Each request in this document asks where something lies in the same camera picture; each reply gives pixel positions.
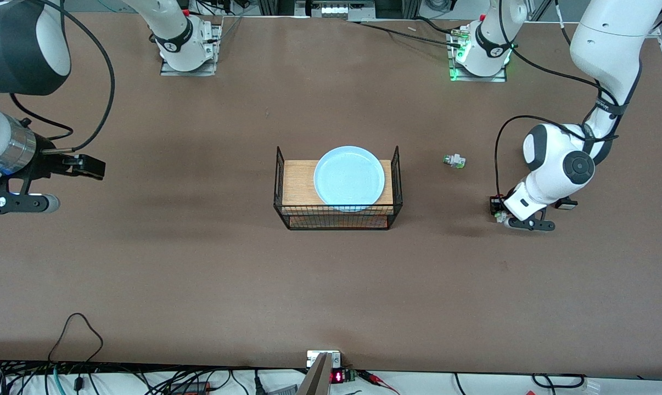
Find black orange power adapter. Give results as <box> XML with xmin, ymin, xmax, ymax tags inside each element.
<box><xmin>166</xmin><ymin>381</ymin><xmax>211</xmax><ymax>394</ymax></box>

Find black wire rack wooden shelves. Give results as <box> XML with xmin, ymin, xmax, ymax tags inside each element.
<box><xmin>274</xmin><ymin>145</ymin><xmax>403</xmax><ymax>231</ymax></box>

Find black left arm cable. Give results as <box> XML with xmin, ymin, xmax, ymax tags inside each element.
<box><xmin>493</xmin><ymin>33</ymin><xmax>620</xmax><ymax>201</ymax></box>

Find black looped thin cable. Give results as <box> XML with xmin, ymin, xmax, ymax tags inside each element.
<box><xmin>48</xmin><ymin>313</ymin><xmax>104</xmax><ymax>365</ymax></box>

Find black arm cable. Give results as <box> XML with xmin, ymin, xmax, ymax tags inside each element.
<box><xmin>493</xmin><ymin>33</ymin><xmax>620</xmax><ymax>201</ymax></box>
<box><xmin>10</xmin><ymin>0</ymin><xmax>116</xmax><ymax>160</ymax></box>

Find white light bar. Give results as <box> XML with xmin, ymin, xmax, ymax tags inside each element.
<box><xmin>320</xmin><ymin>3</ymin><xmax>375</xmax><ymax>17</ymax></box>

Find light blue round plate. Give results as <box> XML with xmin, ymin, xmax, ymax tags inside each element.
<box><xmin>313</xmin><ymin>145</ymin><xmax>386</xmax><ymax>213</ymax></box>

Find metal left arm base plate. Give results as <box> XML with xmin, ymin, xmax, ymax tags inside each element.
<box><xmin>447</xmin><ymin>25</ymin><xmax>508</xmax><ymax>83</ymax></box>

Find black cable across table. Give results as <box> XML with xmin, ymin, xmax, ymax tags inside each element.
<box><xmin>345</xmin><ymin>20</ymin><xmax>463</xmax><ymax>46</ymax></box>

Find red clip test lead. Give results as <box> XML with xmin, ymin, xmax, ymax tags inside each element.
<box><xmin>358</xmin><ymin>370</ymin><xmax>400</xmax><ymax>395</ymax></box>

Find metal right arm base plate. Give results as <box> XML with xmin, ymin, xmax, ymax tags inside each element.
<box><xmin>160</xmin><ymin>22</ymin><xmax>222</xmax><ymax>76</ymax></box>

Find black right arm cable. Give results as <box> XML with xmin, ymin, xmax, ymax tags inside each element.
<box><xmin>10</xmin><ymin>0</ymin><xmax>116</xmax><ymax>160</ymax></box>

